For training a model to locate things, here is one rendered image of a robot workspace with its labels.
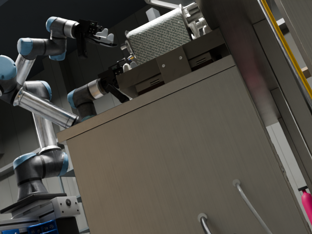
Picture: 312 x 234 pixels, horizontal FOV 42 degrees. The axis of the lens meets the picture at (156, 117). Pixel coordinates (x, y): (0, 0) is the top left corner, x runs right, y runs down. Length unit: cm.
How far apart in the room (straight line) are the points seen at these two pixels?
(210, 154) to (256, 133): 15
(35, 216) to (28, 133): 533
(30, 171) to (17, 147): 533
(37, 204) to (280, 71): 121
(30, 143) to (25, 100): 534
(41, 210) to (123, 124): 75
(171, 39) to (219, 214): 76
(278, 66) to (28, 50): 107
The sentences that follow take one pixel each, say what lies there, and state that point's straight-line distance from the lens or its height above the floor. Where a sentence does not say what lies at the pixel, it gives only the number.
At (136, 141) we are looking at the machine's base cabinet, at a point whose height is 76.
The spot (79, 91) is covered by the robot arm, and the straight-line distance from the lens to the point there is 173.
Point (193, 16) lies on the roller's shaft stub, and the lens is 174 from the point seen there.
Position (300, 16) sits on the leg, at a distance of 78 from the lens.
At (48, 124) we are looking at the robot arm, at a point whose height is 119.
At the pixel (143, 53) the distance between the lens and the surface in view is 169.
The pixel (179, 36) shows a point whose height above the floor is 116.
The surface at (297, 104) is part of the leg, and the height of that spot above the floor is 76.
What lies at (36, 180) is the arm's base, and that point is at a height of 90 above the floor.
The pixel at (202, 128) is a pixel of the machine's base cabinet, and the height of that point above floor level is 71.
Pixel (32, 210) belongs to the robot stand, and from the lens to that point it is 200.
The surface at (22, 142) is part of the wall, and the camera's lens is 730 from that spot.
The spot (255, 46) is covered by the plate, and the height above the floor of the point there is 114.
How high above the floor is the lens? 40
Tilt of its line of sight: 18 degrees up
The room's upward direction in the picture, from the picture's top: 19 degrees counter-clockwise
